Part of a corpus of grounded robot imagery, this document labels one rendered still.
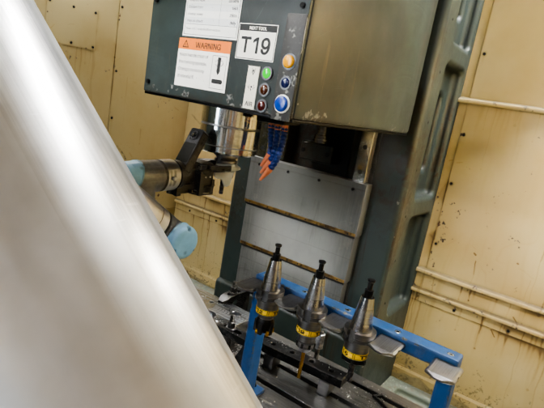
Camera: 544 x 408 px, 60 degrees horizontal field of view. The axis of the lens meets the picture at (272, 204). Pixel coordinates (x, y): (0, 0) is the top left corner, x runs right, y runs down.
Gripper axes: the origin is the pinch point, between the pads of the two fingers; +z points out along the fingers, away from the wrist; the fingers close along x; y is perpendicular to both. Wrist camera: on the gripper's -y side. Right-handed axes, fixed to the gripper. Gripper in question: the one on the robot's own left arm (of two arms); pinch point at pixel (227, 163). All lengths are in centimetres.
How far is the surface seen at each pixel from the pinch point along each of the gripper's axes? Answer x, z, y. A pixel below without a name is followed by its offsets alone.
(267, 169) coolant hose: 17.1, -5.2, -2.3
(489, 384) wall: 70, 80, 70
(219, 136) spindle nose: 3.1, -8.3, -7.9
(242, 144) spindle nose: 7.4, -4.1, -6.6
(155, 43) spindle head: -9.4, -21.0, -27.5
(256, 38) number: 20.6, -21.0, -30.6
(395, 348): 60, -17, 22
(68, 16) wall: -100, 12, -37
